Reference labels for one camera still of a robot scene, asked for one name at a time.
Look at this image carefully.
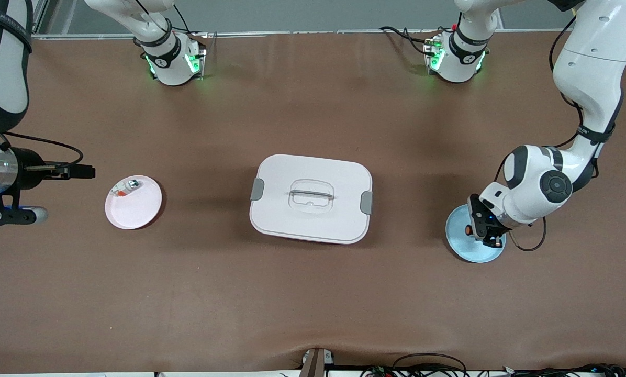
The white lidded box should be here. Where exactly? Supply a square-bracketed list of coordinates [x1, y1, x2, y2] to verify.
[249, 154, 373, 245]

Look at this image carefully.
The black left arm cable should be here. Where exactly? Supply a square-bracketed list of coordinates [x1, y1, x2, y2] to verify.
[495, 16, 601, 252]

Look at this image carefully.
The pink round plate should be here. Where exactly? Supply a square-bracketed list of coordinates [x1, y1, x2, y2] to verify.
[105, 175, 163, 230]

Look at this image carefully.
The black right base cable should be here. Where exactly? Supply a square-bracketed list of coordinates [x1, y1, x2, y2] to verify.
[159, 3, 194, 35]

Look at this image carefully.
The black left base cable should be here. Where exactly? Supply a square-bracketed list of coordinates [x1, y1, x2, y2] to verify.
[379, 25, 442, 56]

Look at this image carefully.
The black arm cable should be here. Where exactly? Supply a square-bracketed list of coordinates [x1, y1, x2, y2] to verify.
[2, 131, 84, 169]
[495, 16, 601, 252]

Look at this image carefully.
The metal table edge bracket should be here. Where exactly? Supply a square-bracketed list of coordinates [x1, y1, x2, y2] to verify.
[299, 348, 336, 377]

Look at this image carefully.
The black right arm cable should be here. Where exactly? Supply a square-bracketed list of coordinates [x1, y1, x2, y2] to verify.
[2, 131, 84, 169]

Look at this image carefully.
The light blue round plate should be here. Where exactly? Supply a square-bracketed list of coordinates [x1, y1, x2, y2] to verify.
[445, 204, 507, 263]

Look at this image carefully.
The black base cable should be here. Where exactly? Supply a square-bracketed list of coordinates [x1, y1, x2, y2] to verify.
[379, 25, 442, 56]
[159, 3, 194, 35]

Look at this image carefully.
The white silver-capped switch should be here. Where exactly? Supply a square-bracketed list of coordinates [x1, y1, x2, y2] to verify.
[113, 179, 142, 197]

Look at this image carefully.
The black cable bundle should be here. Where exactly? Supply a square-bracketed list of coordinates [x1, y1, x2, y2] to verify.
[360, 353, 626, 377]

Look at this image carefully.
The aluminium frame post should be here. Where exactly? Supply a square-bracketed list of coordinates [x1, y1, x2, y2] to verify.
[32, 0, 50, 36]

